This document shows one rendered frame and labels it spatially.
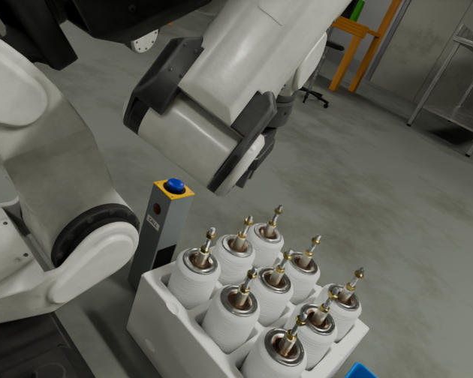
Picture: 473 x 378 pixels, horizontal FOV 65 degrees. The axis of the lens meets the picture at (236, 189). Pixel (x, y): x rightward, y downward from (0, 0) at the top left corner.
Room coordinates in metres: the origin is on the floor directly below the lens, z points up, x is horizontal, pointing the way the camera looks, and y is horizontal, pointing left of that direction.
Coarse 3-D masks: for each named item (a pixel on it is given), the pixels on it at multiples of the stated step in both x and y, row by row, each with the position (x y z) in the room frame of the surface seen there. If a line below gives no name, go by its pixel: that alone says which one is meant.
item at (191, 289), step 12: (180, 264) 0.58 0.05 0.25; (180, 276) 0.57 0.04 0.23; (192, 276) 0.56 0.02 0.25; (204, 276) 0.57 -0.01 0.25; (216, 276) 0.59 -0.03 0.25; (168, 288) 0.59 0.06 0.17; (180, 288) 0.57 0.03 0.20; (192, 288) 0.56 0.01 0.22; (204, 288) 0.57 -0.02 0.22; (180, 300) 0.56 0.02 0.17; (192, 300) 0.56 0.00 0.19; (204, 300) 0.58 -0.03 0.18
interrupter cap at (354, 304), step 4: (332, 284) 0.70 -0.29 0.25; (336, 284) 0.71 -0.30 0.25; (340, 284) 0.71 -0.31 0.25; (328, 288) 0.68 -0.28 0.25; (332, 288) 0.69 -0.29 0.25; (340, 288) 0.70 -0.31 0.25; (328, 292) 0.67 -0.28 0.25; (352, 296) 0.69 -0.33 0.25; (356, 296) 0.69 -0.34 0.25; (336, 300) 0.65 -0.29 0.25; (340, 300) 0.66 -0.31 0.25; (348, 300) 0.67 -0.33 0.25; (352, 300) 0.68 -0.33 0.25; (356, 300) 0.68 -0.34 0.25; (336, 304) 0.64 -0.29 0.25; (340, 304) 0.64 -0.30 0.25; (344, 304) 0.65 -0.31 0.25; (348, 304) 0.66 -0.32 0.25; (352, 304) 0.66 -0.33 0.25; (356, 304) 0.67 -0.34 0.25; (344, 308) 0.64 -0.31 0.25; (348, 308) 0.64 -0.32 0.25; (352, 308) 0.65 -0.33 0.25; (356, 308) 0.65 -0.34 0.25
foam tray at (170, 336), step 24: (168, 264) 0.64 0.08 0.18; (144, 288) 0.57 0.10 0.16; (216, 288) 0.63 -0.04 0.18; (312, 288) 0.76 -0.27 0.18; (144, 312) 0.56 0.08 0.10; (168, 312) 0.53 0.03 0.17; (192, 312) 0.54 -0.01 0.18; (288, 312) 0.64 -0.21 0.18; (144, 336) 0.55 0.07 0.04; (168, 336) 0.52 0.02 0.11; (192, 336) 0.49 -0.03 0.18; (360, 336) 0.66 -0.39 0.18; (168, 360) 0.51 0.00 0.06; (192, 360) 0.48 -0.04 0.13; (216, 360) 0.46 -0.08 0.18; (240, 360) 0.49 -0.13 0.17; (336, 360) 0.56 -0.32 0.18
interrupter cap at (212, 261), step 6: (186, 252) 0.62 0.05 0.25; (192, 252) 0.62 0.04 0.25; (186, 258) 0.60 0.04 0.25; (192, 258) 0.61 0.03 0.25; (210, 258) 0.63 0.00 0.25; (186, 264) 0.58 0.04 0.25; (192, 264) 0.59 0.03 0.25; (204, 264) 0.61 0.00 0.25; (210, 264) 0.61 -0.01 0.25; (216, 264) 0.62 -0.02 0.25; (192, 270) 0.57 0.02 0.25; (198, 270) 0.58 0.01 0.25; (204, 270) 0.59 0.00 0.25; (210, 270) 0.59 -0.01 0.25
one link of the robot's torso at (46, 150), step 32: (0, 64) 0.30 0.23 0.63; (32, 64) 0.34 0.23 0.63; (0, 96) 0.30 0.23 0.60; (32, 96) 0.33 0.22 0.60; (64, 96) 0.37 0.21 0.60; (0, 128) 0.31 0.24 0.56; (32, 128) 0.34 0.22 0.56; (64, 128) 0.37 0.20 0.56; (0, 160) 0.32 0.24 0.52; (32, 160) 0.35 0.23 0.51; (64, 160) 0.39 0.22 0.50; (96, 160) 0.43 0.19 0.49; (32, 192) 0.37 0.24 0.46; (64, 192) 0.40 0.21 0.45; (96, 192) 0.44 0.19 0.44; (32, 224) 0.42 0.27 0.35; (64, 224) 0.41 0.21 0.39; (96, 224) 0.43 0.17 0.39; (64, 256) 0.40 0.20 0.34
